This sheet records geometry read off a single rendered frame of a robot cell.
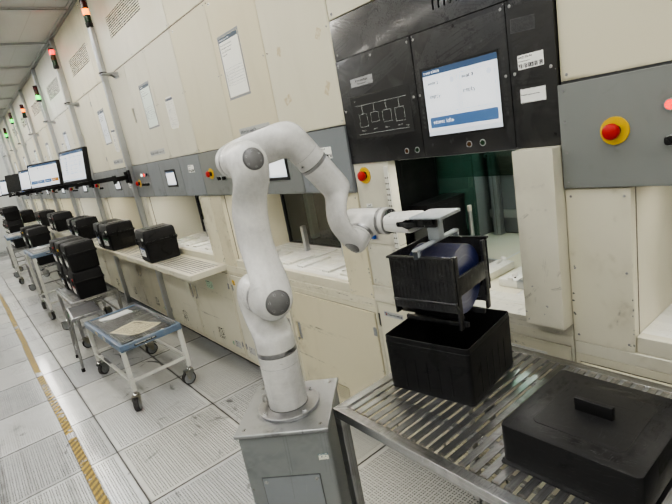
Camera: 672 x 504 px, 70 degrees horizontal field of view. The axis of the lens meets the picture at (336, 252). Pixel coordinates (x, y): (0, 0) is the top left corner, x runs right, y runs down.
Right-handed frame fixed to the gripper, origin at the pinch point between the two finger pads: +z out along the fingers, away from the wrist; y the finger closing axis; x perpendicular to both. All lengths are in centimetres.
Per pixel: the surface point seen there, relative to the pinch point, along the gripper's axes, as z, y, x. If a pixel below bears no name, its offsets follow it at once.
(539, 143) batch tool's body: 22.6, -23.1, 16.2
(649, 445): 56, 24, -39
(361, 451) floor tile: -76, -31, -125
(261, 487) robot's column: -38, 52, -68
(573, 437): 43, 28, -39
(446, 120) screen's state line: -8.0, -28.3, 26.6
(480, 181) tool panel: -42, -120, -8
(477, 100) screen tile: 4.2, -26.1, 30.9
